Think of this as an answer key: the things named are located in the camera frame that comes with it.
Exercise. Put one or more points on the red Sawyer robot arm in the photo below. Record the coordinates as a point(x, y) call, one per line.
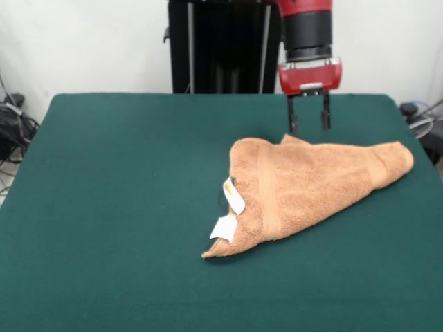
point(308, 31)

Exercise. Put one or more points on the dark green table cloth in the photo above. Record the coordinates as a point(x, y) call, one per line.
point(104, 207)

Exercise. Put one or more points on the tan terry towel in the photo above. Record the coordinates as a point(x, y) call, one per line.
point(311, 186)

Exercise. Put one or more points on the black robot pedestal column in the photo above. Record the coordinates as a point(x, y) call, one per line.
point(225, 52)

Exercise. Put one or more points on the black pedestal caster foot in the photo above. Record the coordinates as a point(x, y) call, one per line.
point(409, 109)
point(14, 99)

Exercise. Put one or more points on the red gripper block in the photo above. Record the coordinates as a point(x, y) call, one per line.
point(309, 79)

